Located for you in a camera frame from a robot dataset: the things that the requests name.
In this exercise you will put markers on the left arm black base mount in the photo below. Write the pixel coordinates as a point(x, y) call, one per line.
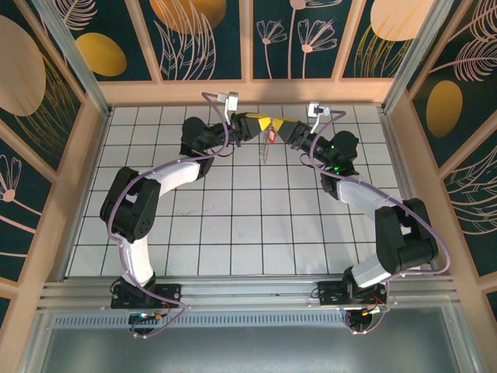
point(171, 291)

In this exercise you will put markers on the left aluminium frame post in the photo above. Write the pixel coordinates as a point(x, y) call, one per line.
point(77, 62)

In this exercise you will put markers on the left controller board green light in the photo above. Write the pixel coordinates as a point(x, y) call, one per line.
point(145, 315)

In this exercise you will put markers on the perforated metal strip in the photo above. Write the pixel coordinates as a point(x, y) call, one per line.
point(248, 319)

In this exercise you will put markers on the right controller board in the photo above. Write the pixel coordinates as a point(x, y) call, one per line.
point(374, 309)

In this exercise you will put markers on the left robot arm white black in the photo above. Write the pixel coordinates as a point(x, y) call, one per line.
point(176, 176)

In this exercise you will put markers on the right aluminium frame post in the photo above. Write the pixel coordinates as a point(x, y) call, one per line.
point(415, 54)

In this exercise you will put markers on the aluminium mounting rail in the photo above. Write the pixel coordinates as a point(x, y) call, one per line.
point(248, 289)

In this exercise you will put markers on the aluminium frame post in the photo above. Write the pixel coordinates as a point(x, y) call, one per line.
point(415, 54)
point(77, 62)

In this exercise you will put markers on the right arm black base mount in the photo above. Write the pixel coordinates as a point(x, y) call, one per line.
point(330, 293)

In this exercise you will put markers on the red key tag with key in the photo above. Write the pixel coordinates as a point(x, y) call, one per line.
point(272, 136)

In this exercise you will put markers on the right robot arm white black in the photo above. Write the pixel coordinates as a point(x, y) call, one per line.
point(363, 196)

